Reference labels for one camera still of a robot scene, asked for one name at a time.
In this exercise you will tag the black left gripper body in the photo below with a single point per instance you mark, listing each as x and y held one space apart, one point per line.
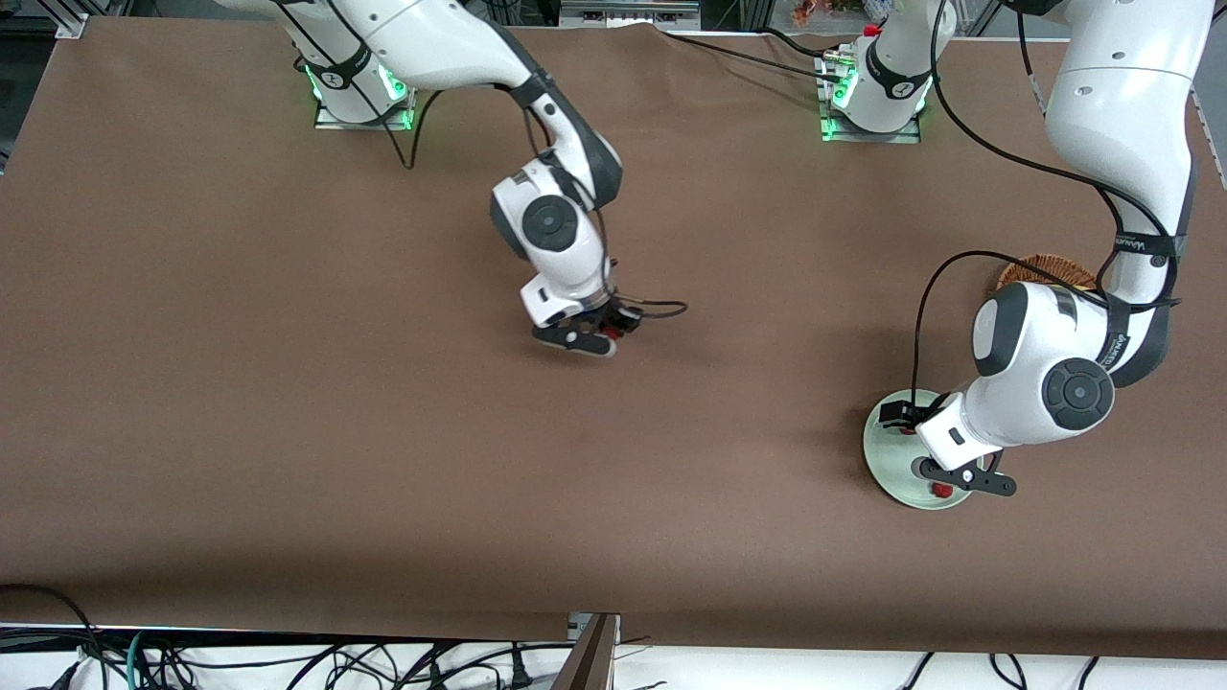
913 416

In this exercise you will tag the aluminium post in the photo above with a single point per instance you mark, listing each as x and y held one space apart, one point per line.
590 661

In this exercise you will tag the light green plate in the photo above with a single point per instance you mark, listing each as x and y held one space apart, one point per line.
887 460

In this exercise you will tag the grey metal box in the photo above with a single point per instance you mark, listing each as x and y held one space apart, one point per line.
628 14

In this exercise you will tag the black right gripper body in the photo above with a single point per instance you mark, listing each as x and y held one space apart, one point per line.
610 310

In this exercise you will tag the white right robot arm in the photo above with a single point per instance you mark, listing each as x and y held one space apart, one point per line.
431 38

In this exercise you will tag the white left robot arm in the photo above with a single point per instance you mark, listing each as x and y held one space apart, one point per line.
1122 96

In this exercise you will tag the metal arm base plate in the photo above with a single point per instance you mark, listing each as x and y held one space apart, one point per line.
839 134
331 120

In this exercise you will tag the brown table cover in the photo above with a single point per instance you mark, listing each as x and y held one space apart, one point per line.
613 479

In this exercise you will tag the brown wicker basket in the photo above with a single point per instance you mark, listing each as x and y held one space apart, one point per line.
1050 264

